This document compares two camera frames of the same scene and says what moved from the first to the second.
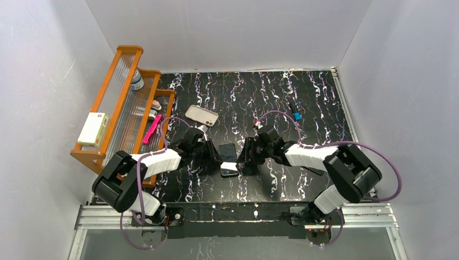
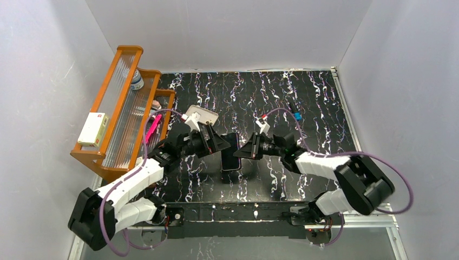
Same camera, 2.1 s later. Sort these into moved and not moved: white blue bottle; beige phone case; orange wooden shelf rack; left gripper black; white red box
Moved: left gripper black
Not moved: orange wooden shelf rack; white blue bottle; white red box; beige phone case
